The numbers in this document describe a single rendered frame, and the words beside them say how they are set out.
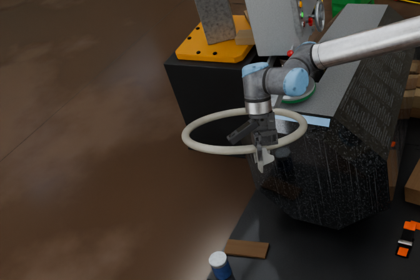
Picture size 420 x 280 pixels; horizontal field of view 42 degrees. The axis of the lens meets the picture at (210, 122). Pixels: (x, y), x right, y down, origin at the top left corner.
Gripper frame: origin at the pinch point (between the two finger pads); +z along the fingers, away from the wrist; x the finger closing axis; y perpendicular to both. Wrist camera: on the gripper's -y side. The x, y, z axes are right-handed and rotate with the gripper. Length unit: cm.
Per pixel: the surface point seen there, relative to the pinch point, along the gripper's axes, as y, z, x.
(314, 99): 45, 1, 78
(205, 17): 5, -36, 162
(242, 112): 3.5, -7.7, 44.1
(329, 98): 52, 1, 75
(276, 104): 17.6, -9.9, 40.6
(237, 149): -6.9, -7.8, -0.4
